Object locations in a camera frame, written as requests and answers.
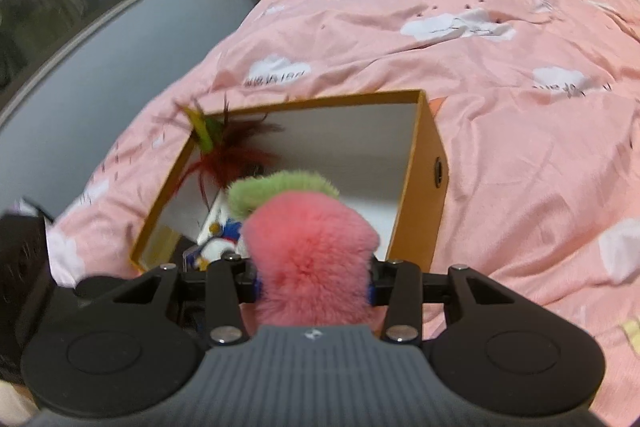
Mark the white box with writing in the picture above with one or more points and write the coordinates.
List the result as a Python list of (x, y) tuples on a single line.
[(215, 217)]

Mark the pink green fluffy pom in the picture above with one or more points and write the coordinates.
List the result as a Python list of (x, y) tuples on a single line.
[(310, 257)]

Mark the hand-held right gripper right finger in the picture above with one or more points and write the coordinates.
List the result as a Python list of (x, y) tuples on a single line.
[(380, 289)]

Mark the blue white plush toy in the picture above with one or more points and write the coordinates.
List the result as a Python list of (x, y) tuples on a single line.
[(225, 249)]

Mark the pink printed blanket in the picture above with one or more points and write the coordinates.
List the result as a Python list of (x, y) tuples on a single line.
[(500, 132)]

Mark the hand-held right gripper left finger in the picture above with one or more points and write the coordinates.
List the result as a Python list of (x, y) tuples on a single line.
[(250, 279)]

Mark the yellow cardboard box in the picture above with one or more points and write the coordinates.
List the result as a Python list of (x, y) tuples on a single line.
[(422, 187)]

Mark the red green feather toy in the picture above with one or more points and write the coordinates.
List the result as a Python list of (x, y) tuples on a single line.
[(235, 154)]

